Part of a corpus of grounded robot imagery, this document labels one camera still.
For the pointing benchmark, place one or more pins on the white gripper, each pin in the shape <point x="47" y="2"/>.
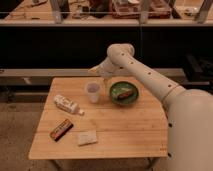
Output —
<point x="106" y="69"/>

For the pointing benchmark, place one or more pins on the green ceramic bowl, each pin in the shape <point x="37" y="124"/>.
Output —
<point x="123" y="86"/>

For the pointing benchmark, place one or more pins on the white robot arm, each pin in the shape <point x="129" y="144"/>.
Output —
<point x="189" y="111"/>

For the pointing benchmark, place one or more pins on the brown sausage in bowl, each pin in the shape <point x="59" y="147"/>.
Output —
<point x="124" y="95"/>

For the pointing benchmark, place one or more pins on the clear plastic cup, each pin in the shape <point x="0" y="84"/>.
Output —
<point x="92" y="90"/>

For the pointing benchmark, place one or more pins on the wooden table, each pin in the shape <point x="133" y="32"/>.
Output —
<point x="138" y="130"/>

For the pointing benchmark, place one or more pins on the white plastic bottle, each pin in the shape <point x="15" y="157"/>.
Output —
<point x="67" y="105"/>

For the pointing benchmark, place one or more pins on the beige sponge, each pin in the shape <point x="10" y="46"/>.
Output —
<point x="87" y="137"/>

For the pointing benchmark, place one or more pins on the brown chocolate bar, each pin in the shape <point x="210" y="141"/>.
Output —
<point x="61" y="130"/>

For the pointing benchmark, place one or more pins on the long workbench shelf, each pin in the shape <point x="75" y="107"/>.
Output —
<point x="106" y="13"/>

